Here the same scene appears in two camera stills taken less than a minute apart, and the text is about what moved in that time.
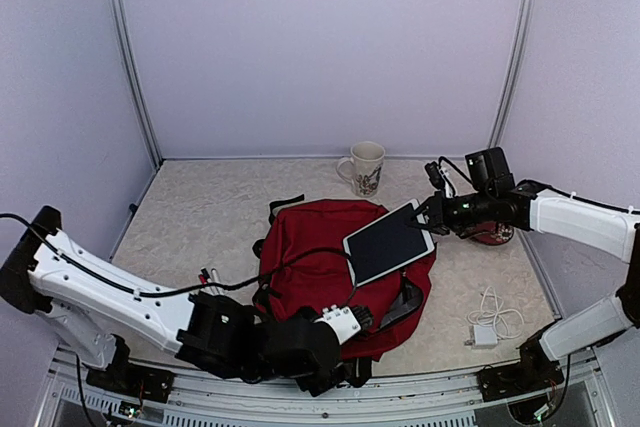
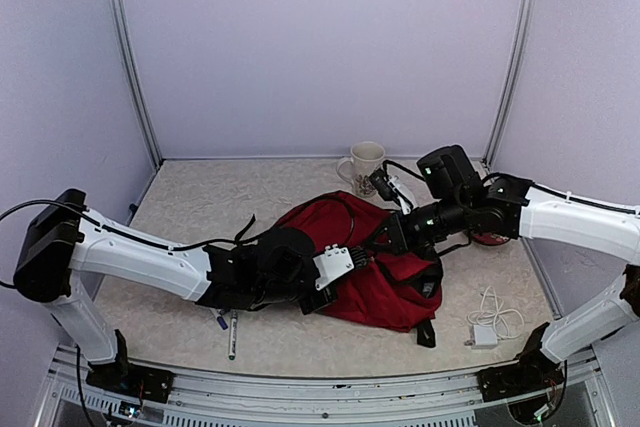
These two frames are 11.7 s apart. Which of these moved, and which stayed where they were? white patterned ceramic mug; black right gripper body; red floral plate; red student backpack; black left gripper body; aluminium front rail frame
Moved: black right gripper body; red student backpack; black left gripper body
Stayed: white patterned ceramic mug; red floral plate; aluminium front rail frame
